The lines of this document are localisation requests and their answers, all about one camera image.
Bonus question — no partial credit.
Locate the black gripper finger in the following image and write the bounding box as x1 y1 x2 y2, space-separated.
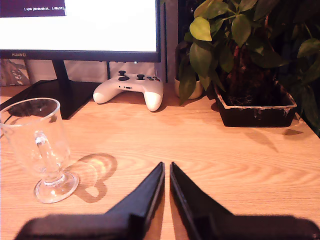
106 161 166 240
169 161 235 240

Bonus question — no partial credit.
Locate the small clear glass cup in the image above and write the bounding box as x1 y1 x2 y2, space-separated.
0 97 80 204

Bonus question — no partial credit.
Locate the black rectangular planter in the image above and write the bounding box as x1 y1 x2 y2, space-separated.
214 82 298 128

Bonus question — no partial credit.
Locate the white game controller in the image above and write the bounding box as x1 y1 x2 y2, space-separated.
92 70 165 112

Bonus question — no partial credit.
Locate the small white plant pot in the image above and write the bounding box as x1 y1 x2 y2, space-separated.
174 76 204 100

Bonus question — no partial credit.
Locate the green leafy plant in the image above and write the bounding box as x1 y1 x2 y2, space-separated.
174 0 320 138

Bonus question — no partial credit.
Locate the large black Huawei monitor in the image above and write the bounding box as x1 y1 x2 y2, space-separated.
0 0 162 120

